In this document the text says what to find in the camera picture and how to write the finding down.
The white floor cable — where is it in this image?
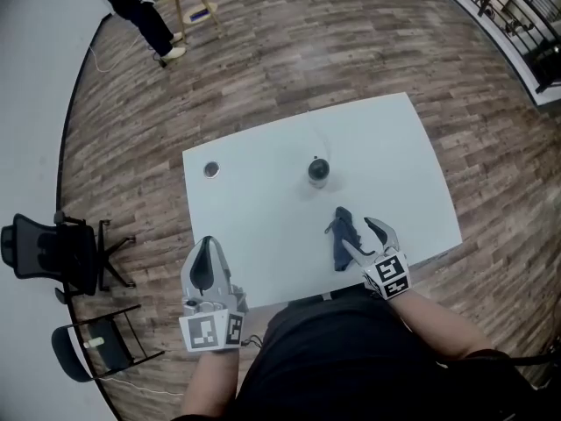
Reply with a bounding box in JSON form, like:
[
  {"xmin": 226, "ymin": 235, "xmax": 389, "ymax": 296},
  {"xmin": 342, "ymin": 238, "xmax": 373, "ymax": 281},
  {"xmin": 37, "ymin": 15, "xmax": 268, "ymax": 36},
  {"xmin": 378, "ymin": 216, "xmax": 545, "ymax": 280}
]
[
  {"xmin": 89, "ymin": 44, "xmax": 146, "ymax": 74},
  {"xmin": 103, "ymin": 375, "xmax": 185, "ymax": 397}
]

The person's right forearm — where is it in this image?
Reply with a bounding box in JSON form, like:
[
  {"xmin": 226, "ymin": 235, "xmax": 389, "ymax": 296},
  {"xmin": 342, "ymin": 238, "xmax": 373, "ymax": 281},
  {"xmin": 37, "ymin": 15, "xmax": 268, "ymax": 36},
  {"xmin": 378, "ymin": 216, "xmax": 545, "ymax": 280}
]
[{"xmin": 387, "ymin": 289, "xmax": 494, "ymax": 361}]

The person's black clothing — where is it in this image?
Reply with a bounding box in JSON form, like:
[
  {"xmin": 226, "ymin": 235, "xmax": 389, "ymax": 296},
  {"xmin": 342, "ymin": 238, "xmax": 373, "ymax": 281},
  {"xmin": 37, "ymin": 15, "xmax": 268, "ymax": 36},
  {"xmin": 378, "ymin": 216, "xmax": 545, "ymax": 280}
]
[{"xmin": 170, "ymin": 287, "xmax": 561, "ymax": 421}]

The black round knob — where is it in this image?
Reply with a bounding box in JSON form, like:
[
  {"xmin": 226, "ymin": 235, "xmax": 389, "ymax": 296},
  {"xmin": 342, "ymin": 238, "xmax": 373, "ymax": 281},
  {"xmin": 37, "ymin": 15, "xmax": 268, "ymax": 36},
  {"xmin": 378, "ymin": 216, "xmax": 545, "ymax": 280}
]
[{"xmin": 306, "ymin": 155, "xmax": 330, "ymax": 190}]

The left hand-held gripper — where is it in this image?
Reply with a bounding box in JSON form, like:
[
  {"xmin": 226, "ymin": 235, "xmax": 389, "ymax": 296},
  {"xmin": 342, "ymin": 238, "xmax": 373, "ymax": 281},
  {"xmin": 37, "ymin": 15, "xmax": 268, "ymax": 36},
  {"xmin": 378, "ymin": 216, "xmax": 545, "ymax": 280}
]
[{"xmin": 178, "ymin": 236, "xmax": 250, "ymax": 353}]

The black office chair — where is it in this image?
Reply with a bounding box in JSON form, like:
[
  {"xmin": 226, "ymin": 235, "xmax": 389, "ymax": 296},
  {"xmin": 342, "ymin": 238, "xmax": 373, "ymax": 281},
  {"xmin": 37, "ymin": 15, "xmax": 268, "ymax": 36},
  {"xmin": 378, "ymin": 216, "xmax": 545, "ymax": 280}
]
[{"xmin": 0, "ymin": 210, "xmax": 137, "ymax": 297}]

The black folding chair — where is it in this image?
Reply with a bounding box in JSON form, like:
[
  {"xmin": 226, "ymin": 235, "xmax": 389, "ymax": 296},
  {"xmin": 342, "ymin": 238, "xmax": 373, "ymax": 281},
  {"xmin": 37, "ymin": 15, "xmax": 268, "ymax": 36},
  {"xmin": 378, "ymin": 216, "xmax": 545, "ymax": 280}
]
[{"xmin": 51, "ymin": 303, "xmax": 167, "ymax": 384}]

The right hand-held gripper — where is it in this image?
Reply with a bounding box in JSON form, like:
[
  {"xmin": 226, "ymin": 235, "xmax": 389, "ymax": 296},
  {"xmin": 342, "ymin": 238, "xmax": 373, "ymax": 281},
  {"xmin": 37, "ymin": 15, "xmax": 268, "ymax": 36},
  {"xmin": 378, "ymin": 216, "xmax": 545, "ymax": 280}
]
[{"xmin": 341, "ymin": 217, "xmax": 411, "ymax": 301}]

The dark blue cloth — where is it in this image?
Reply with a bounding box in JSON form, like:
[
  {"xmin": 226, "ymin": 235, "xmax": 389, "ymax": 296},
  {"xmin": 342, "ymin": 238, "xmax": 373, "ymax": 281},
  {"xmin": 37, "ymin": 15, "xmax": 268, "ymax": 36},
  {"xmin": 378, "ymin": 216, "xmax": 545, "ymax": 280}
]
[{"xmin": 323, "ymin": 206, "xmax": 376, "ymax": 274}]

